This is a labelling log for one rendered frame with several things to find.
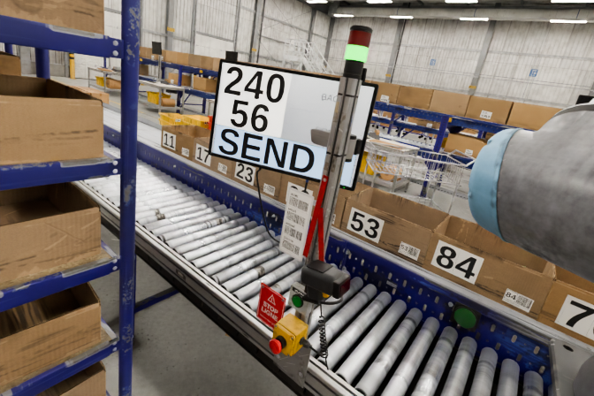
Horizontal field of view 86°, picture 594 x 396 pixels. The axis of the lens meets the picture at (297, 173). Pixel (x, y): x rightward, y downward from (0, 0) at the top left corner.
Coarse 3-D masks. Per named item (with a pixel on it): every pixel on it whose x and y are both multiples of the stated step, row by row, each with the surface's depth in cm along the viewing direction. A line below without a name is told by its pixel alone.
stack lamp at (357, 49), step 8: (352, 32) 71; (360, 32) 70; (352, 40) 71; (360, 40) 71; (368, 40) 71; (352, 48) 71; (360, 48) 71; (368, 48) 72; (352, 56) 72; (360, 56) 72
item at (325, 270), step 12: (312, 264) 82; (324, 264) 82; (312, 276) 79; (324, 276) 78; (336, 276) 78; (348, 276) 79; (312, 288) 82; (324, 288) 77; (336, 288) 76; (348, 288) 79; (312, 300) 82
